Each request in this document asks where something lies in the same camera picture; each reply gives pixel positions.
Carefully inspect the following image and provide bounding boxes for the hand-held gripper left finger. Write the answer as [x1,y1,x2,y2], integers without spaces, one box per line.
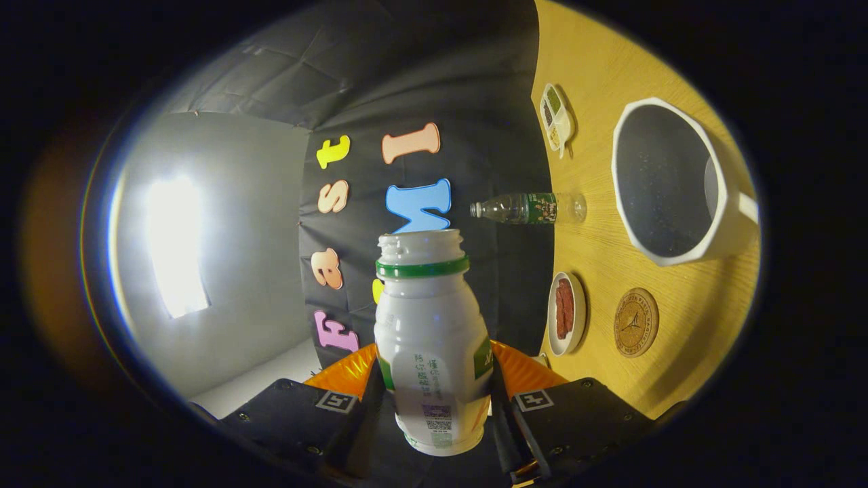
[217,342,389,479]

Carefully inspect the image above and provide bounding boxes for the red sausages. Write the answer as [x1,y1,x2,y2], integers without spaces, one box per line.
[555,278,576,340]

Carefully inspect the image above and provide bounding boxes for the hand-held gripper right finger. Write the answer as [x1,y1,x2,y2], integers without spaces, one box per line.
[490,339,656,485]

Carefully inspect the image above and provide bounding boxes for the clear plastic water bottle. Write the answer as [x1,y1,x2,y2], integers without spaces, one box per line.
[470,192,587,225]

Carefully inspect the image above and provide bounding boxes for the white juice bottle green ring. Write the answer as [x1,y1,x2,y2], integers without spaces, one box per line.
[374,229,494,457]

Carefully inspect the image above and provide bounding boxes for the black backdrop cloth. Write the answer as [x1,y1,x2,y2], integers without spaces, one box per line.
[159,0,558,370]

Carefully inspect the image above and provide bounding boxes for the round wooden coaster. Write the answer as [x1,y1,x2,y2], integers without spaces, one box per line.
[614,287,660,358]

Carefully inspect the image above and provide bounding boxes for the wooden table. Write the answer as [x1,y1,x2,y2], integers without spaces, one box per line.
[530,0,760,420]

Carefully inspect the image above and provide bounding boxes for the round white plate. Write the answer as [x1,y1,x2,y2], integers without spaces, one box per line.
[547,272,587,357]

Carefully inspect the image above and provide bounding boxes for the white cup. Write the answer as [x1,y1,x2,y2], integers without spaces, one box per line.
[612,97,760,267]

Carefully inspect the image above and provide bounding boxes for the white divided tray with beans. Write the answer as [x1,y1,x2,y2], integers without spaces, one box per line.
[540,83,576,159]

